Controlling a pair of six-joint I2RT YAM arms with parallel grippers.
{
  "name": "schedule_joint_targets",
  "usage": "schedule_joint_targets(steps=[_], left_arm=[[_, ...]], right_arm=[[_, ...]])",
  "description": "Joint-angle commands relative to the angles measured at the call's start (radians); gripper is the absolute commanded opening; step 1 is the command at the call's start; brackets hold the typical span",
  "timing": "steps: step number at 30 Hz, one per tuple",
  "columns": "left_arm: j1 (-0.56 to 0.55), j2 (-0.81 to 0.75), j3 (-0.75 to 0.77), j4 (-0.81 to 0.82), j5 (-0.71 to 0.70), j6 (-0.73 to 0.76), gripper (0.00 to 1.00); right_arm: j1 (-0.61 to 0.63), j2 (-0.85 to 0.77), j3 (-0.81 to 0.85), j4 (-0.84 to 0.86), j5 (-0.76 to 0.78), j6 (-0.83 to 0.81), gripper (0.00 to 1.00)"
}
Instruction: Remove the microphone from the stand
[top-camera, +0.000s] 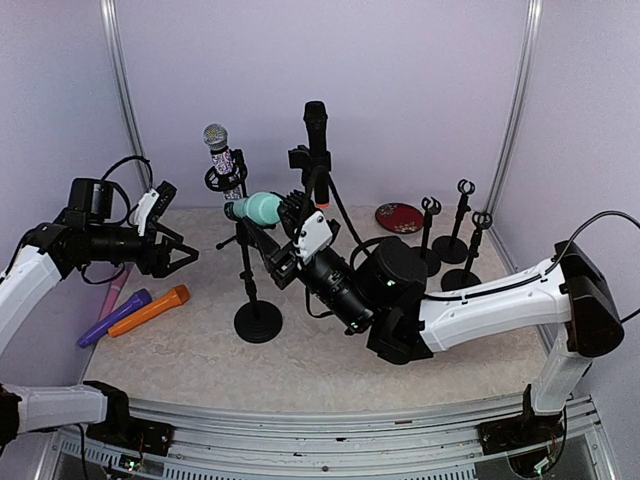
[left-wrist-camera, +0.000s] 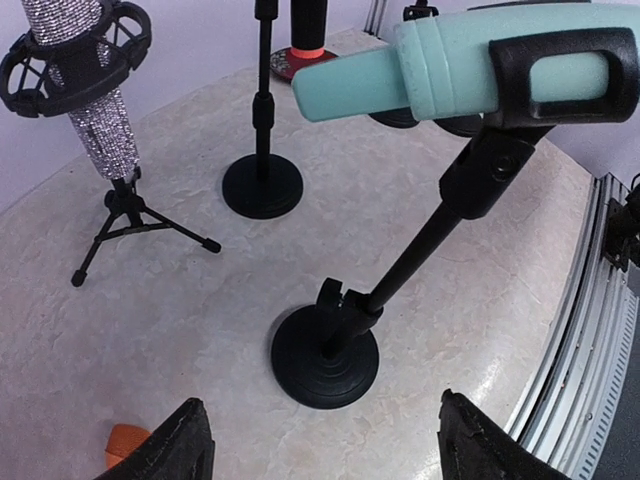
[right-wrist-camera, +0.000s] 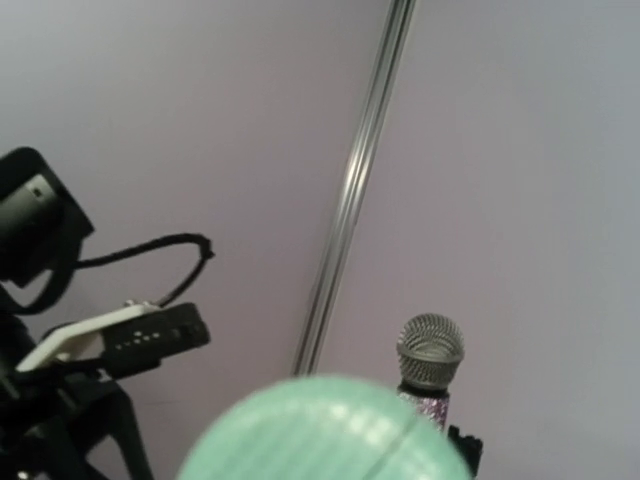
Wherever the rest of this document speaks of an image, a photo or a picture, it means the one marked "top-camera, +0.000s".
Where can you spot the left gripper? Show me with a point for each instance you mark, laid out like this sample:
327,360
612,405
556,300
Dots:
158,264

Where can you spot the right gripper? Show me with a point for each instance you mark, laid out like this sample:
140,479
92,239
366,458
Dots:
280,268

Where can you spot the teal head microphone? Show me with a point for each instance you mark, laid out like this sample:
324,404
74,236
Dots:
261,208

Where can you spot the black tall round-base stand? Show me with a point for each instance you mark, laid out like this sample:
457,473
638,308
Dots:
306,161

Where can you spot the purple microphone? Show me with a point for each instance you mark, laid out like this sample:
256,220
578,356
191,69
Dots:
136,301

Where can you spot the pink microphone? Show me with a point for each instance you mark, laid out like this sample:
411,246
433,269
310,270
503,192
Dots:
112,296

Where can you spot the black microphone orange end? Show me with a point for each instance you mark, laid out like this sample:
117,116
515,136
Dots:
315,118

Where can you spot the black short stand purple mic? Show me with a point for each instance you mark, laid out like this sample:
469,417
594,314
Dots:
431,208

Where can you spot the black short stand orange mic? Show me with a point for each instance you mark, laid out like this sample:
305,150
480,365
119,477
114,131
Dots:
463,277

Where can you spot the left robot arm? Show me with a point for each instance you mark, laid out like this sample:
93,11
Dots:
81,234

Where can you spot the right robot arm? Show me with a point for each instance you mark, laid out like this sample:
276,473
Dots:
385,297

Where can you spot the black tripod microphone stand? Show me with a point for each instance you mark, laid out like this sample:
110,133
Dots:
228,173

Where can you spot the rhinestone silver-head microphone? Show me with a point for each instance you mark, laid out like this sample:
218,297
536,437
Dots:
215,137

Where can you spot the red floral plate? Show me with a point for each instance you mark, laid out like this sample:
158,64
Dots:
399,218

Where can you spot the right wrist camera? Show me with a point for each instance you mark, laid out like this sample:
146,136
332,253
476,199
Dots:
317,233

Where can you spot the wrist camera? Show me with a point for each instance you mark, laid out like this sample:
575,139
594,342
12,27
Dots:
142,210
317,233

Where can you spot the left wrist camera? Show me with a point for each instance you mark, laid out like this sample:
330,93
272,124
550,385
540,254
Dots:
142,210

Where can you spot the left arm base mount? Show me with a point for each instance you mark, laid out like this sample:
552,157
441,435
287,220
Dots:
145,436

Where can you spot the aluminium front rail frame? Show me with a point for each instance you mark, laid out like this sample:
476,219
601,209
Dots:
440,442

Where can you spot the left aluminium corner post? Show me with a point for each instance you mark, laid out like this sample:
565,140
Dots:
115,48

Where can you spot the aluminium corner post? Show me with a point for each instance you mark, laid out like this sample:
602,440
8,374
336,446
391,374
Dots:
115,48
524,72

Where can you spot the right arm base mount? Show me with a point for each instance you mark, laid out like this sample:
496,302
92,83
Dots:
524,430

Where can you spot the right aluminium corner post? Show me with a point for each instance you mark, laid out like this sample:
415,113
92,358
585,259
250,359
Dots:
524,72

